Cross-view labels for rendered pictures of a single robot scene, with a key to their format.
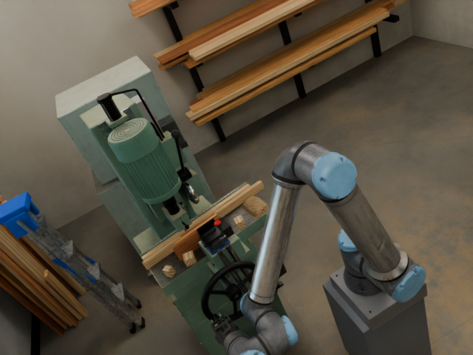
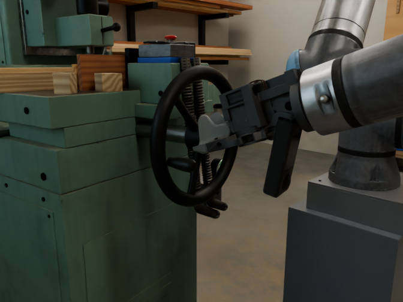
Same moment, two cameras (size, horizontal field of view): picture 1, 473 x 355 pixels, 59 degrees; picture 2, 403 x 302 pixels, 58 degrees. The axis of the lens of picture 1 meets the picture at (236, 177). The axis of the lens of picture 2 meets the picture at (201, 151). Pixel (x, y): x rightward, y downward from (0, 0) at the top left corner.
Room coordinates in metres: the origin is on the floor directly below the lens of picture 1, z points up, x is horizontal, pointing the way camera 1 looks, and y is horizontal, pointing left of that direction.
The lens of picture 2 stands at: (0.57, 0.63, 0.96)
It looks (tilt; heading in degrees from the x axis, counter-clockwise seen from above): 13 degrees down; 324
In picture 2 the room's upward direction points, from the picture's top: straight up
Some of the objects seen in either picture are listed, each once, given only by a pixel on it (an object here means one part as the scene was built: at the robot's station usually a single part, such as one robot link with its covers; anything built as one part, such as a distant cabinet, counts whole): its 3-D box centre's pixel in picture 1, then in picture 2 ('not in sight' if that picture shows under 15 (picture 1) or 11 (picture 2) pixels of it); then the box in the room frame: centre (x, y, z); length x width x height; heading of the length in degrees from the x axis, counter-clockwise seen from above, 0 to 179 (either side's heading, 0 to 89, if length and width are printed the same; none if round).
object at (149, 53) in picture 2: (217, 234); (170, 50); (1.34, 0.17, 0.99); 0.13 x 0.11 x 0.06; 108
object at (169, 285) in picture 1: (216, 244); (144, 99); (1.42, 0.20, 0.87); 0.61 x 0.30 x 0.06; 108
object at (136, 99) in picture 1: (143, 114); not in sight; (1.85, 0.27, 1.40); 0.10 x 0.06 x 0.16; 18
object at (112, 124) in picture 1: (113, 114); not in sight; (1.63, 0.35, 1.53); 0.08 x 0.08 x 0.17; 18
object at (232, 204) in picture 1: (205, 222); (121, 78); (1.53, 0.21, 0.92); 0.67 x 0.02 x 0.04; 108
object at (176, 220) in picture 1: (177, 216); (84, 35); (1.52, 0.31, 1.03); 0.14 x 0.07 x 0.09; 18
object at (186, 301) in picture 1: (191, 246); (68, 137); (1.62, 0.34, 0.76); 0.57 x 0.45 x 0.09; 18
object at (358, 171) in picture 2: (364, 269); (364, 163); (1.12, -0.33, 0.68); 0.19 x 0.19 x 0.10
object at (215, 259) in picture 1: (222, 247); (169, 82); (1.34, 0.18, 0.91); 0.15 x 0.14 x 0.09; 108
